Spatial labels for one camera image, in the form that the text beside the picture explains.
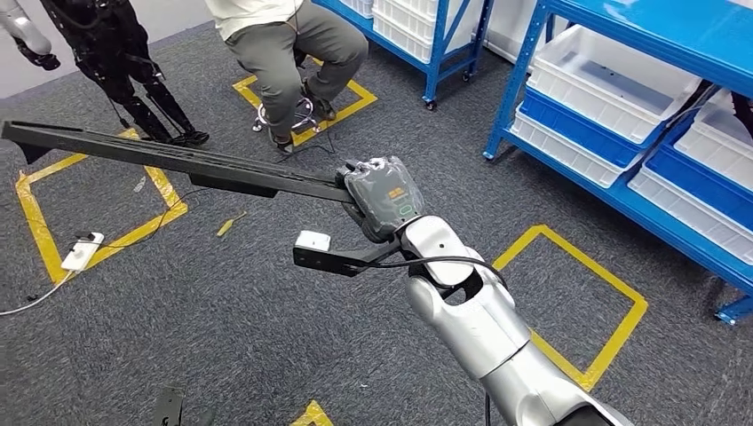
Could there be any person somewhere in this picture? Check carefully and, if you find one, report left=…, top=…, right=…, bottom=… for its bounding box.
left=203, top=0, right=370, bottom=155

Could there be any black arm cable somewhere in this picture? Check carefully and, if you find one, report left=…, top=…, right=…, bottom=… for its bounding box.
left=364, top=256, right=508, bottom=292

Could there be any white power strip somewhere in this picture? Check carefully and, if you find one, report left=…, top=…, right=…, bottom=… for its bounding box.
left=60, top=232, right=106, bottom=273

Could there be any yellow floor tape square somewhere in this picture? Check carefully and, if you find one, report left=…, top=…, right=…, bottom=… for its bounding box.
left=232, top=57, right=379, bottom=148
left=493, top=224, right=649, bottom=393
left=14, top=127, right=189, bottom=287

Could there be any long black plastic car part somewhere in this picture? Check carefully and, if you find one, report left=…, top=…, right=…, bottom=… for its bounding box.
left=0, top=120, right=357, bottom=206

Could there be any black humanoid robot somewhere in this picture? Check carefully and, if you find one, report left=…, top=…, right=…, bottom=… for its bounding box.
left=0, top=0, right=211, bottom=148

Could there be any chrome stool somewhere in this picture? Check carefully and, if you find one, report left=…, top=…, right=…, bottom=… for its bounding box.
left=251, top=93, right=323, bottom=138

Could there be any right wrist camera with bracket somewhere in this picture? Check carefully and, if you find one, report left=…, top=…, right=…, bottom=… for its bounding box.
left=292, top=230, right=404, bottom=279

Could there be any yellow tape scrap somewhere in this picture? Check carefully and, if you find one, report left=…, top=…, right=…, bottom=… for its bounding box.
left=215, top=210, right=249, bottom=239

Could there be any black part inside crate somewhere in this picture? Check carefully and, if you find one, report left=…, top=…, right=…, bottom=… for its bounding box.
left=731, top=91, right=753, bottom=141

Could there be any blue metal shelf rack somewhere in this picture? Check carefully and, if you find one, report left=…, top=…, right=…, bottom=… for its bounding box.
left=482, top=0, right=753, bottom=326
left=312, top=0, right=496, bottom=112

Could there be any white power cable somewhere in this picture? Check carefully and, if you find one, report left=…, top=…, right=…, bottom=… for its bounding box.
left=0, top=270, right=77, bottom=318

